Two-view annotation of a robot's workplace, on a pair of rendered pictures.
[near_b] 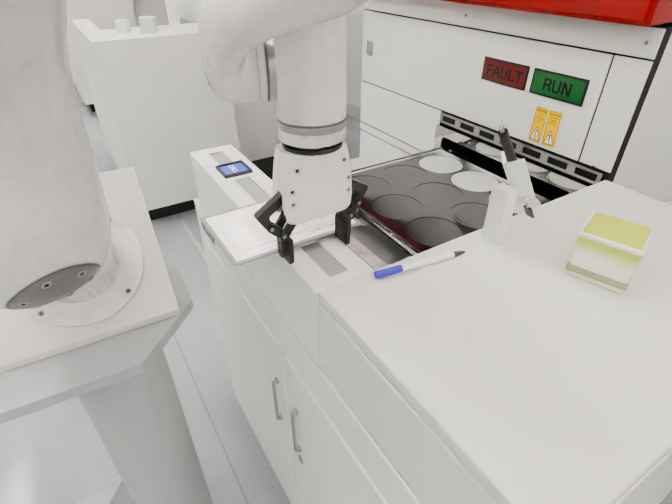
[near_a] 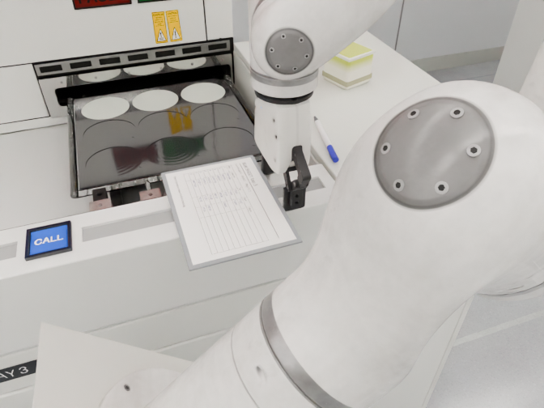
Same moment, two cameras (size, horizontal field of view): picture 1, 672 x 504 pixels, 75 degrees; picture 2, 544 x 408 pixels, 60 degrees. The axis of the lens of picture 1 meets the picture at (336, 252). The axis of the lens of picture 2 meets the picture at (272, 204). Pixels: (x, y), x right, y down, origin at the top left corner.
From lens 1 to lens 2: 0.71 m
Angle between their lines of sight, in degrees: 60
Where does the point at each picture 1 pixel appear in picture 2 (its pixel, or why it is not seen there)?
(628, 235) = (357, 48)
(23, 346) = not seen: outside the picture
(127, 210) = (110, 363)
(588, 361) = not seen: hidden behind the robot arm
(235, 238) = (250, 239)
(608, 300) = (373, 87)
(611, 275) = (365, 74)
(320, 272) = (317, 191)
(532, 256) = (323, 95)
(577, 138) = (198, 23)
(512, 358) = not seen: hidden behind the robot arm
